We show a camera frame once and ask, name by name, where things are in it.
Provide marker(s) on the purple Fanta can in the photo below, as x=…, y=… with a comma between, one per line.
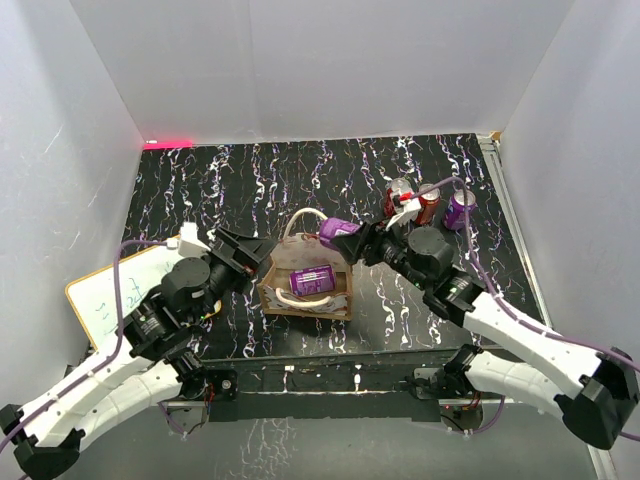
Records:
x=459, y=204
x=312, y=280
x=333, y=227

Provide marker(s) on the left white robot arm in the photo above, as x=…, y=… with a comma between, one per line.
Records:
x=145, y=363

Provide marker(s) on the aluminium frame rail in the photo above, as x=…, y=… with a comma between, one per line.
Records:
x=601, y=459

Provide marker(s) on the yellow-framed whiteboard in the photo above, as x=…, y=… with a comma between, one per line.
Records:
x=93, y=297

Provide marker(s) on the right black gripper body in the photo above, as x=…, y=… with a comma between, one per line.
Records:
x=388, y=246

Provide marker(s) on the pink tape strip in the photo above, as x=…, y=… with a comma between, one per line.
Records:
x=171, y=144

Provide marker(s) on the burlap canvas tote bag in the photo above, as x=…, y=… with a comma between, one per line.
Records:
x=296, y=251

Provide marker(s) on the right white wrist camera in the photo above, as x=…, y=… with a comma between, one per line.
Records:
x=404, y=209

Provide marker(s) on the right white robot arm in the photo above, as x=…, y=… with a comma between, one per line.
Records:
x=592, y=390

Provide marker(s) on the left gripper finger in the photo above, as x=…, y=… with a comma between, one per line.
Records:
x=250, y=257
x=230, y=240

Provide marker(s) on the red Coca-Cola can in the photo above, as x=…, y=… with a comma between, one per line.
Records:
x=397, y=190
x=429, y=202

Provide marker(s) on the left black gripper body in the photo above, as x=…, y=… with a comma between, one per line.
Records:
x=224, y=273

